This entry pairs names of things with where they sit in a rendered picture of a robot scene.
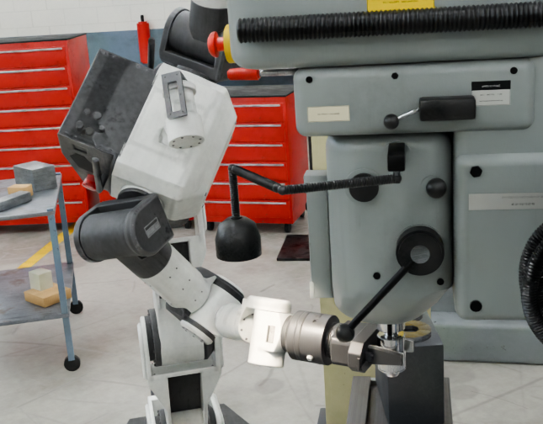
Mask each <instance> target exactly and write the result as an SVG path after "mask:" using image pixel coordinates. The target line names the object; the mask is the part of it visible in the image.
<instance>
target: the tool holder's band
mask: <svg viewBox="0 0 543 424"><path fill-rule="evenodd" d="M377 341H378V342H379V343H381V344H385V345H397V344H401V343H403V342H404V341H405V333H404V332H403V331H400V332H398V334H397V335H396V336H394V337H393V339H392V340H391V341H389V340H387V336H386V335H385V334H384V332H381V331H379V332H378V333H377Z"/></svg>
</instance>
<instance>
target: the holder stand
mask: <svg viewBox="0 0 543 424"><path fill-rule="evenodd" d="M403 332H404V333H405V337H406V338H409V339H412V340H414V351H413V352H406V369H405V370H404V371H403V372H401V373H399V374H398V376H396V377H388V376H386V375H385V373H382V372H381V371H380V370H379V369H378V364H375V380H376V383H377V386H378V390H379V392H380V396H381V401H382V404H383V407H384V410H385V413H386V419H387V421H388V424H442V423H444V422H445V383H444V344H443V343H442V341H441V339H440V337H439V334H438V332H437V331H436V329H435V327H434V324H433V322H432V321H431V319H430V317H429V314H428V312H427V311H425V312H424V313H423V314H422V315H420V316H419V317H418V318H416V319H414V320H412V321H408V322H405V329H404V330H403Z"/></svg>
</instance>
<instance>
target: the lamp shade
mask: <svg viewBox="0 0 543 424"><path fill-rule="evenodd" d="M215 243H216V257H217V258H218V259H219V260H222V261H224V262H245V261H249V260H253V259H255V258H257V257H260V256H261V255H262V244H261V235H260V233H259V231H258V227H257V226H256V224H255V222H254V221H253V220H250V219H249V218H248V217H246V216H243V215H240V217H238V218H233V217H232V216H230V217H228V218H226V219H225V220H223V221H222V222H221V223H220V224H219V225H218V229H217V232H216V238H215Z"/></svg>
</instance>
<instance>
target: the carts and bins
mask: <svg viewBox="0 0 543 424"><path fill-rule="evenodd" d="M13 171H14V176H15V178H13V179H5V180H0V221H3V220H17V219H24V218H32V217H40V216H47V215H48V221H49V227H50V234H51V245H52V251H53V257H54V263H55V264H50V265H42V266H35V267H28V268H15V269H9V270H1V271H0V326H9V325H16V324H22V323H29V322H35V321H47V320H54V319H60V318H62V320H63V326H64V332H65V338H66V345H67V357H66V358H65V360H64V367H65V369H66V370H68V371H76V370H78V369H79V367H80V362H81V360H80V358H79V357H78V356H77V355H74V349H73V343H72V332H71V325H70V319H69V317H70V311H71V312H72V313H73V314H79V313H80V312H82V310H83V303H82V302H81V301H80V300H78V298H77V287H76V280H75V274H74V262H73V261H72V250H71V244H70V238H69V231H68V225H67V214H66V207H65V201H64V195H63V189H62V182H61V177H62V175H61V173H60V172H56V171H55V165H52V164H48V163H44V162H37V161H32V162H26V163H22V164H18V165H14V166H13ZM57 200H58V202H59V208H60V214H61V225H62V231H63V238H64V244H65V250H66V256H67V262H64V263H61V254H60V248H59V242H58V236H57V230H56V219H55V213H56V205H57ZM71 298H72V302H71Z"/></svg>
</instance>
